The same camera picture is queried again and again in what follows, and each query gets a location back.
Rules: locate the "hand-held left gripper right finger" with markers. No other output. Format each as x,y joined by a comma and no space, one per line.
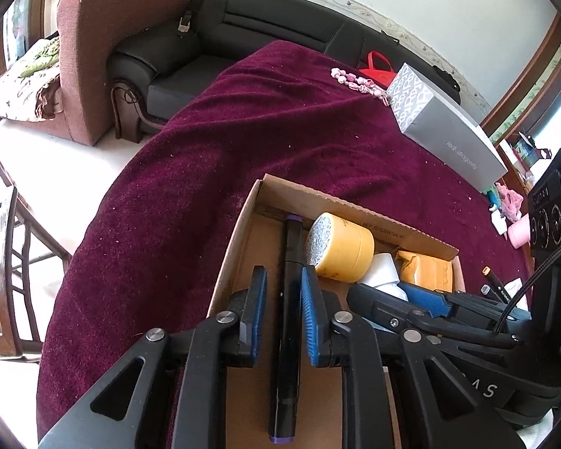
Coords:
310,318

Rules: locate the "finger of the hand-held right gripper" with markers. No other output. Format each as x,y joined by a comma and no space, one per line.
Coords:
378,306
423,298

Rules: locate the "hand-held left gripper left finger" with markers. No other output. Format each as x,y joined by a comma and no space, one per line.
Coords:
258,318

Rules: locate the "white labelled bottle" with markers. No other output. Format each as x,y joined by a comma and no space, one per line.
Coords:
383,269

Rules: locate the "black marker purple caps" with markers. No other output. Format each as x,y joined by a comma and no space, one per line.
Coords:
290,252

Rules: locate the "black marker yellow cap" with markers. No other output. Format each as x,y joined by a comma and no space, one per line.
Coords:
495,280

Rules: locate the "cardboard box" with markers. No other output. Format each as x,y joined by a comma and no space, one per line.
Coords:
257,243

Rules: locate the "yellow packet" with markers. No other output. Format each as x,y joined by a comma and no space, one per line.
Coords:
425,269

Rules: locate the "yellow tape roll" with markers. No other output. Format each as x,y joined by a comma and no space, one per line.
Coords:
346,248

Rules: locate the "white charger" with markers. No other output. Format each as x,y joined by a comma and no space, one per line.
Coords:
500,222

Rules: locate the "pink bottle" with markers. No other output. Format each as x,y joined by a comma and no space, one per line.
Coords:
519,231

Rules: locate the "green cloth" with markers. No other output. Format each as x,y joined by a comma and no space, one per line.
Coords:
491,194

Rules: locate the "pink cloth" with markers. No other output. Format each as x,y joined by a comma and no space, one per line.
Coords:
509,199

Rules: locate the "grey shoe box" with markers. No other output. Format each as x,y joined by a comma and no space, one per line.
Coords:
449,135

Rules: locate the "blue red carton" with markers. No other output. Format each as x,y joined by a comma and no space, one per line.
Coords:
528,149

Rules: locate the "maroon blanket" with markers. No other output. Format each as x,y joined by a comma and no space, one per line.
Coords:
262,126

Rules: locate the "black bag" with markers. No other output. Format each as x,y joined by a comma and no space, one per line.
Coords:
445,79

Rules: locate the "red bag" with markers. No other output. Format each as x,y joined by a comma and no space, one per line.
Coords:
378,75

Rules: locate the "wooden chair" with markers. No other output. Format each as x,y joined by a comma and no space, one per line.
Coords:
14,252

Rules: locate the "black leather sofa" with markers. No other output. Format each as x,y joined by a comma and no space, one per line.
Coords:
262,14

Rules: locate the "brown armchair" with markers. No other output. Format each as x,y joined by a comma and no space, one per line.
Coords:
103,56

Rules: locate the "floral blanket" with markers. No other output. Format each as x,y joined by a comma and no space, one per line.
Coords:
9,89

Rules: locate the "light green garment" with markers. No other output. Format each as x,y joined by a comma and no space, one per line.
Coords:
39,58

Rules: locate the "wooden window frame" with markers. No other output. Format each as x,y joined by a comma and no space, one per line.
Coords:
528,70

